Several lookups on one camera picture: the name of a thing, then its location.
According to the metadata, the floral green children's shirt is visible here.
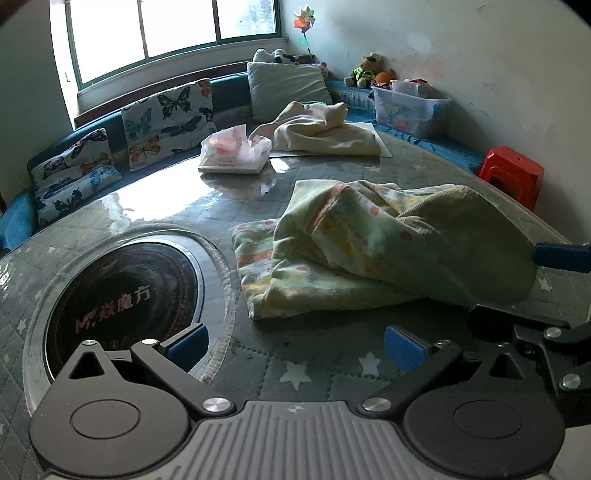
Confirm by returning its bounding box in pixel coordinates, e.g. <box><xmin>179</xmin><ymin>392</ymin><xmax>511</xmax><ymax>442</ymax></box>
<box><xmin>232</xmin><ymin>179</ymin><xmax>536</xmax><ymax>319</ymax></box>

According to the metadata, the red plastic stool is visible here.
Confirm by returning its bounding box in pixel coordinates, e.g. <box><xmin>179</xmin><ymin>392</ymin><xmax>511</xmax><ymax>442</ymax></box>
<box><xmin>479</xmin><ymin>146</ymin><xmax>545</xmax><ymax>211</ymax></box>

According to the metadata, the black round induction cooktop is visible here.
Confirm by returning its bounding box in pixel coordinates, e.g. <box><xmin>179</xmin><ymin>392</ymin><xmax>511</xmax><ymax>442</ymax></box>
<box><xmin>44</xmin><ymin>241</ymin><xmax>204</xmax><ymax>377</ymax></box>

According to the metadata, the clear plastic storage box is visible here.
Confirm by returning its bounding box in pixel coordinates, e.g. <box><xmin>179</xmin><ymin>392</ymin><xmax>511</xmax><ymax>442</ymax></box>
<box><xmin>372</xmin><ymin>86</ymin><xmax>452</xmax><ymax>139</ymax></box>

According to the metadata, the butterfly cushion left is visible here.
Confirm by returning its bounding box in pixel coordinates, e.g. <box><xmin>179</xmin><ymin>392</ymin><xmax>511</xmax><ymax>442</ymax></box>
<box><xmin>31</xmin><ymin>128</ymin><xmax>122</xmax><ymax>227</ymax></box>

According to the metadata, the butterfly cushion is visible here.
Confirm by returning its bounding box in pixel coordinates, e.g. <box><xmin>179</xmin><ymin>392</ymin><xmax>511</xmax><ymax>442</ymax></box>
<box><xmin>121</xmin><ymin>78</ymin><xmax>217</xmax><ymax>172</ymax></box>
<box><xmin>31</xmin><ymin>128</ymin><xmax>122</xmax><ymax>227</ymax></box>

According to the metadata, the orange plush toy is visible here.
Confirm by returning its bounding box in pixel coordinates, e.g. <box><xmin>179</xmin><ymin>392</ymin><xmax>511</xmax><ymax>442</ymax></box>
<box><xmin>372</xmin><ymin>69</ymin><xmax>397</xmax><ymax>89</ymax></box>

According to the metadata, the teddy bear plush toy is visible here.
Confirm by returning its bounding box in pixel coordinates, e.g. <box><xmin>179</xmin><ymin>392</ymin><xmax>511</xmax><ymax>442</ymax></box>
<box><xmin>344</xmin><ymin>52</ymin><xmax>384</xmax><ymax>89</ymax></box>

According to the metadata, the cream folded garment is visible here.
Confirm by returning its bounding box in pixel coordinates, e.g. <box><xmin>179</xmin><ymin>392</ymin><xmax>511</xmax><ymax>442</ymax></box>
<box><xmin>249</xmin><ymin>101</ymin><xmax>382</xmax><ymax>157</ymax></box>

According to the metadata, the pink tissue pack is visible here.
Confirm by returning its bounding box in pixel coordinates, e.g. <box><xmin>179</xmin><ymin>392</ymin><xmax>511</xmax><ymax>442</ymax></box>
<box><xmin>198</xmin><ymin>124</ymin><xmax>273</xmax><ymax>175</ymax></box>

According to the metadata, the butterfly cushion middle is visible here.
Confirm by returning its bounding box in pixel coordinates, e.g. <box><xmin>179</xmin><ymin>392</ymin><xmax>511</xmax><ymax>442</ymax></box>
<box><xmin>121</xmin><ymin>78</ymin><xmax>217</xmax><ymax>172</ymax></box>

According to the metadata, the grey plain cushion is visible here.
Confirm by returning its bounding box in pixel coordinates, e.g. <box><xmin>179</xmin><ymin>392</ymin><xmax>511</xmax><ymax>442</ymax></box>
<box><xmin>246</xmin><ymin>62</ymin><xmax>332</xmax><ymax>124</ymax></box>

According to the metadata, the colourful pinwheel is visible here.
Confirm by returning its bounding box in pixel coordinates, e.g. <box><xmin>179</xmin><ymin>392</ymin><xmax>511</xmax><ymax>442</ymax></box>
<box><xmin>293</xmin><ymin>5</ymin><xmax>315</xmax><ymax>55</ymax></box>

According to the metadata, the green framed window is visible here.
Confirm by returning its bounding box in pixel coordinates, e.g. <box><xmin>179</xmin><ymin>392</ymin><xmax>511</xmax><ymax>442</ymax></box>
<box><xmin>64</xmin><ymin>0</ymin><xmax>281</xmax><ymax>89</ymax></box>

